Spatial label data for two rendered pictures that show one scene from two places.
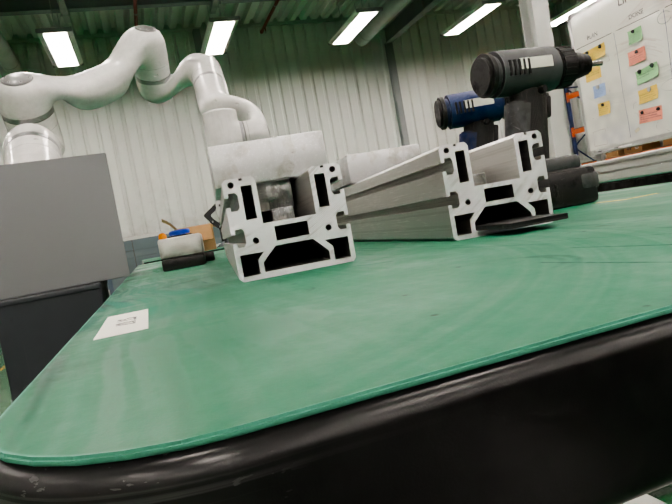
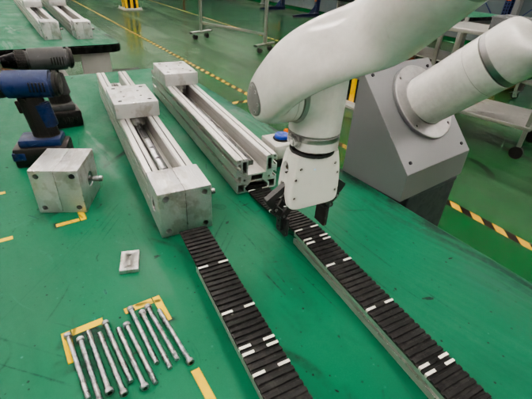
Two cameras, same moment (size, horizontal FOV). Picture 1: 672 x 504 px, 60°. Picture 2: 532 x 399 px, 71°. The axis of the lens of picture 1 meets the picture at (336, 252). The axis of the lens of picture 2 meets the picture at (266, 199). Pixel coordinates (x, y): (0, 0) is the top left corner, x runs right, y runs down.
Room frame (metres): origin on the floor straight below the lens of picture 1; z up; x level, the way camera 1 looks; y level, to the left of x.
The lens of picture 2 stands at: (1.98, -0.02, 1.23)
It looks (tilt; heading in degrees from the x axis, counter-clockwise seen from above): 33 degrees down; 162
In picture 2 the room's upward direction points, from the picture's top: 4 degrees clockwise
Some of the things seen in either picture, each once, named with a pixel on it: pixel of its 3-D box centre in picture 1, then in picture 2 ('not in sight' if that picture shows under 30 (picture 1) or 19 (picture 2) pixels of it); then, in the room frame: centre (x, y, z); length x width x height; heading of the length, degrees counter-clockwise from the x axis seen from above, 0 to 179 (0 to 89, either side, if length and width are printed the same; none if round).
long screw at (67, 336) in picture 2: not in sight; (77, 364); (1.65, -0.15, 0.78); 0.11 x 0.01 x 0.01; 20
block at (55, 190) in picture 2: not in sight; (73, 180); (1.23, -0.20, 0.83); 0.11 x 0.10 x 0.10; 80
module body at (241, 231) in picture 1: (258, 230); (199, 115); (0.88, 0.11, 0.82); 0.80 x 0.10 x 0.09; 11
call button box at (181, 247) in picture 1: (187, 250); (278, 149); (1.13, 0.28, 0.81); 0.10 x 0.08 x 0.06; 101
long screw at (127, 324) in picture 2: not in sight; (139, 351); (1.65, -0.07, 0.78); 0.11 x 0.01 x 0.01; 20
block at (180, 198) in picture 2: not in sight; (185, 198); (1.35, 0.02, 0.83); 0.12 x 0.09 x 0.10; 101
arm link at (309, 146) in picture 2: not in sight; (312, 138); (1.46, 0.22, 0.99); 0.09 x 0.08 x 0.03; 101
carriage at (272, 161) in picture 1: (265, 181); (175, 77); (0.63, 0.06, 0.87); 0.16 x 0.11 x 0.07; 11
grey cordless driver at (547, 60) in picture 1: (552, 127); (39, 89); (0.80, -0.32, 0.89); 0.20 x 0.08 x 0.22; 107
